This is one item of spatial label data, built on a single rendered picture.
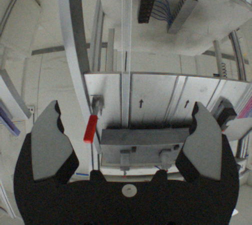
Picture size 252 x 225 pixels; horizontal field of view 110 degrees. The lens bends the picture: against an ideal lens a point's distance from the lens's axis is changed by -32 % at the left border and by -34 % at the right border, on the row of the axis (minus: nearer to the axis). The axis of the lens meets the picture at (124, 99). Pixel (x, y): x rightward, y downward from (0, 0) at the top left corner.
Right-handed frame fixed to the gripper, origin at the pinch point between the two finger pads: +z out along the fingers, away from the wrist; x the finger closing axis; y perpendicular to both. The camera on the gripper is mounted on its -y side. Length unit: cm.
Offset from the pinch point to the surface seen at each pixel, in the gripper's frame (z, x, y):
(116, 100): 12.8, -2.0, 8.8
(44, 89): 161, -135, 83
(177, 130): 12.4, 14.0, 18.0
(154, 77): 11.6, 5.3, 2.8
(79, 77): 10.3, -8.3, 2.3
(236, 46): 46, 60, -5
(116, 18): 55, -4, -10
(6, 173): 8, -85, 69
